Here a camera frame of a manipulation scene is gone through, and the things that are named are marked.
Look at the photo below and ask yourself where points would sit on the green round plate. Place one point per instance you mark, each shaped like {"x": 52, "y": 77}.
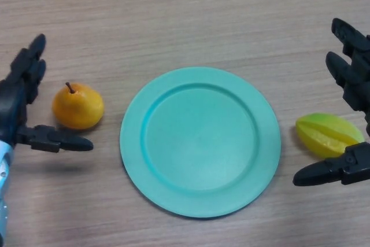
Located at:
{"x": 202, "y": 148}

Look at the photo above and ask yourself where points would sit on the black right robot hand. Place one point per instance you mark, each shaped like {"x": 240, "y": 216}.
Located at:
{"x": 351, "y": 72}

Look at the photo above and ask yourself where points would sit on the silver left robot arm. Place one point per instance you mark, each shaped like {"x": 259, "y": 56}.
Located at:
{"x": 3, "y": 171}

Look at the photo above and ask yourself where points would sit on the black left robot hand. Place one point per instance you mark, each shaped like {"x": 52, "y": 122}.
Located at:
{"x": 14, "y": 99}

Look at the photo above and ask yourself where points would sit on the yellow pear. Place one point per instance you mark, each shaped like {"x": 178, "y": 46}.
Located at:
{"x": 77, "y": 108}

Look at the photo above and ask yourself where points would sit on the yellow-green starfruit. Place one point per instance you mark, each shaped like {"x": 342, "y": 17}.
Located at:
{"x": 323, "y": 134}

